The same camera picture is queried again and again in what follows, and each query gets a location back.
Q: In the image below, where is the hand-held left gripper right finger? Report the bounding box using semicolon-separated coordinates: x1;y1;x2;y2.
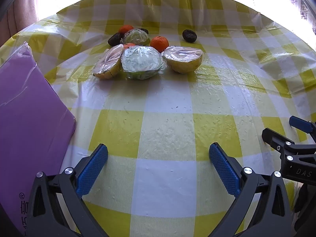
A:
209;142;297;237

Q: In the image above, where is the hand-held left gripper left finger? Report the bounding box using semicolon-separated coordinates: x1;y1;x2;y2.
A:
29;143;109;237

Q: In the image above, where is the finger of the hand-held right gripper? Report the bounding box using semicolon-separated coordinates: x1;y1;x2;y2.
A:
289;116;316;134
262;128;316;165

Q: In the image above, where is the yellow checked plastic tablecloth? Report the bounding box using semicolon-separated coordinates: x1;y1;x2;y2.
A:
0;0;316;237

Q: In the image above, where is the purple cardboard box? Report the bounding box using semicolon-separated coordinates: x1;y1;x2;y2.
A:
0;42;77;237

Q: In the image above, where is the wrapped yellow pomelo half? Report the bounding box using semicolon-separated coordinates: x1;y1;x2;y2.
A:
161;46;203;74
93;44;124;80

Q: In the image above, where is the wrapped cabbage half, front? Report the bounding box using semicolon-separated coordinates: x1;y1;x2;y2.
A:
121;46;167;80

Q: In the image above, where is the dark avocado, right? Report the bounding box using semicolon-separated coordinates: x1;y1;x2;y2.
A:
182;29;197;42

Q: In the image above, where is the pink curtain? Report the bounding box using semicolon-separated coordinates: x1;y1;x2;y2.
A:
0;0;47;47

